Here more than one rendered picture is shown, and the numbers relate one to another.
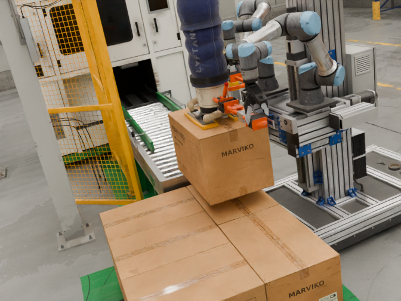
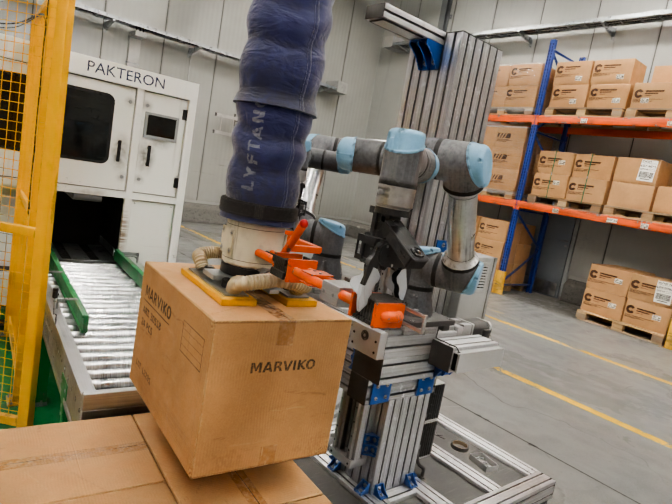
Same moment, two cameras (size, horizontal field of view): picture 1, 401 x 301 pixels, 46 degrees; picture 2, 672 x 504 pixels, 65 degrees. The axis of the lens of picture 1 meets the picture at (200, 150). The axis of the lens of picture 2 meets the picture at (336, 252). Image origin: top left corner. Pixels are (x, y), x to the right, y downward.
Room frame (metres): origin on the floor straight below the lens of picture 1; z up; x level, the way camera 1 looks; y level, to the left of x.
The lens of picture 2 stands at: (1.14, 0.17, 1.44)
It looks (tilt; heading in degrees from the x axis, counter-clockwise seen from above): 8 degrees down; 340
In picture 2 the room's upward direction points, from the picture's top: 10 degrees clockwise
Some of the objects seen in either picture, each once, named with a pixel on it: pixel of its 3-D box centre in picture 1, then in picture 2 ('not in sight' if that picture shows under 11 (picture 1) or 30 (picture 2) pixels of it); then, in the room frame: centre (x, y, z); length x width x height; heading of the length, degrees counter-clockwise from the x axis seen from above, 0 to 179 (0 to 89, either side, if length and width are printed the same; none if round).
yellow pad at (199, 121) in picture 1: (200, 116); (216, 280); (2.62, -0.03, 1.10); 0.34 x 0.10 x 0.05; 15
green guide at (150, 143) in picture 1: (129, 123); (54, 278); (4.40, 0.63, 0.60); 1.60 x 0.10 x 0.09; 16
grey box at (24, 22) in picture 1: (30, 39); not in sight; (3.48, 1.05, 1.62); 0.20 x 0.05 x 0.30; 16
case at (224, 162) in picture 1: (218, 147); (230, 351); (2.66, -0.11, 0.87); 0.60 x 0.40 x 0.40; 16
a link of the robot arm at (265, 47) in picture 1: (257, 51); (410, 163); (2.17, -0.34, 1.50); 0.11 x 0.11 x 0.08; 45
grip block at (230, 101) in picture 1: (228, 104); (294, 267); (2.40, -0.19, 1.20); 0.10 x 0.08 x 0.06; 105
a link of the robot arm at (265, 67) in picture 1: (264, 64); (328, 235); (3.16, -0.53, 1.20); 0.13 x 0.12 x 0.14; 65
